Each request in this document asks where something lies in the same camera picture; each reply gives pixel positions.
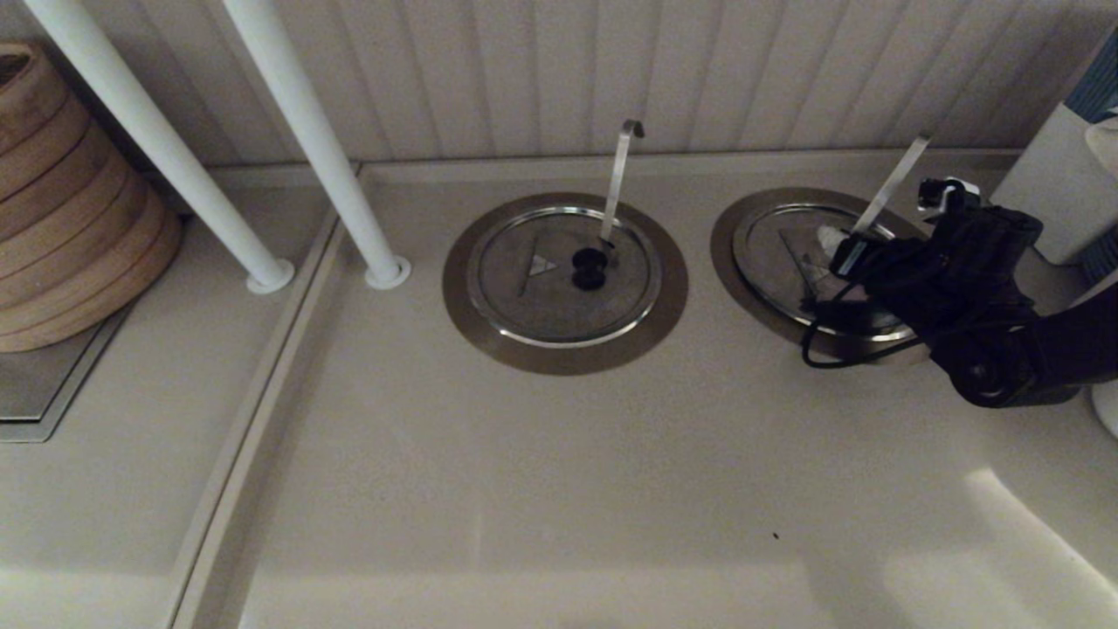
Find round steel lid black knob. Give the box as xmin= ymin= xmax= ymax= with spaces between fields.
xmin=466 ymin=206 xmax=662 ymax=349
xmin=732 ymin=204 xmax=918 ymax=343

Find steel ladle handle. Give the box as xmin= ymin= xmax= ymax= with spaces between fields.
xmin=599 ymin=121 xmax=645 ymax=245
xmin=852 ymin=133 xmax=934 ymax=235

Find white box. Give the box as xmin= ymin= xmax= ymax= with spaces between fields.
xmin=991 ymin=103 xmax=1118 ymax=266

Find white tissue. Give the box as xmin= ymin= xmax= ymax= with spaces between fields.
xmin=1086 ymin=118 xmax=1118 ymax=176

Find blue striped container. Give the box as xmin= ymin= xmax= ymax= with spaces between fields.
xmin=1066 ymin=26 xmax=1118 ymax=280

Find white metal pole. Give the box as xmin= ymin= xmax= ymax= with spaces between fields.
xmin=24 ymin=0 xmax=296 ymax=295
xmin=223 ymin=0 xmax=411 ymax=291

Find stacked bamboo steamer baskets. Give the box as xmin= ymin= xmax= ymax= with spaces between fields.
xmin=0 ymin=44 xmax=184 ymax=354

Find flat steel counter plate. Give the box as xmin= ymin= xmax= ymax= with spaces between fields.
xmin=0 ymin=301 xmax=141 ymax=444

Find right wrist camera unit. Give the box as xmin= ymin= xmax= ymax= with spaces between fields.
xmin=917 ymin=177 xmax=1045 ymax=263

